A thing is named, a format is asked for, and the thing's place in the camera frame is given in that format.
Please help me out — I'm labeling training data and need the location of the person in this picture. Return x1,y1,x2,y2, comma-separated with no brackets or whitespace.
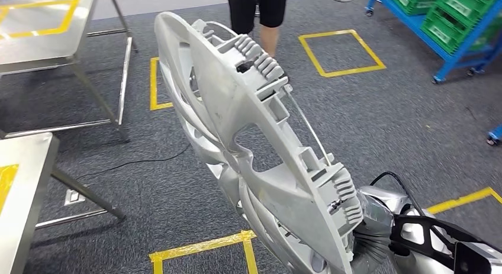
226,0,289,58

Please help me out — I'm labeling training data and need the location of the floor power socket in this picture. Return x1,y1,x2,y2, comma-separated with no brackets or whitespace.
63,188,86,207

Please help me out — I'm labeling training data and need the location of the silver wheel hubcap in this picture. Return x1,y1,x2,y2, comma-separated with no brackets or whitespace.
153,11,365,274

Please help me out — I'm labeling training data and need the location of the yellow floor tape square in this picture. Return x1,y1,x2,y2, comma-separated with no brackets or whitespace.
149,230,260,274
298,29,388,78

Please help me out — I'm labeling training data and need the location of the black floor cable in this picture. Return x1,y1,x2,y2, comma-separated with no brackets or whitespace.
74,141,193,181

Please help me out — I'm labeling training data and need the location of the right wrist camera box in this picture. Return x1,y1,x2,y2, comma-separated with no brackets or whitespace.
454,241,502,274

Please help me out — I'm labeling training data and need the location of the green plastic crate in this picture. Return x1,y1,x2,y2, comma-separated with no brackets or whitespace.
389,0,440,15
420,7,477,56
470,17,502,51
437,0,501,20

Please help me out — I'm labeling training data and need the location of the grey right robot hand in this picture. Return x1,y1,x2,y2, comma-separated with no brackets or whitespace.
358,185,413,233

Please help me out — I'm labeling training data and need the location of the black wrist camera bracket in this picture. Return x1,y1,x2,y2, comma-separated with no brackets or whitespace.
389,214,502,271

